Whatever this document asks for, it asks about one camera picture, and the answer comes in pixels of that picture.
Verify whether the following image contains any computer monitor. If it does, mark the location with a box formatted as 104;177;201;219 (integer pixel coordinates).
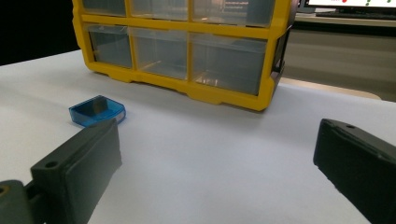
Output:
304;0;396;9

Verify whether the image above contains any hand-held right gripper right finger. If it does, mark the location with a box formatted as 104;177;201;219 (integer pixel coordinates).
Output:
313;118;396;224

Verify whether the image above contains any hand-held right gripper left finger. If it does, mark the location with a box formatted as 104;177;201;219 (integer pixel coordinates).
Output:
30;118;123;224

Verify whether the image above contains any grey desk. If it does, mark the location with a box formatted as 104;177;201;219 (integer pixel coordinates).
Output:
293;12;396;30

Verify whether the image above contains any clear plastic drawer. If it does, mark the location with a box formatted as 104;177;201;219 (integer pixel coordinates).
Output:
189;33;268;96
85;23;134;69
130;0;189;21
191;0;276;28
130;27;189;80
81;0;127;18

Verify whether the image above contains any blue transparent plastic box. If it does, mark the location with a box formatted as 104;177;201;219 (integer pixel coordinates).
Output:
68;94;127;128

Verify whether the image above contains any yellow drawer cabinet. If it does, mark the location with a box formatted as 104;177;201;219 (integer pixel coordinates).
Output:
71;0;297;112

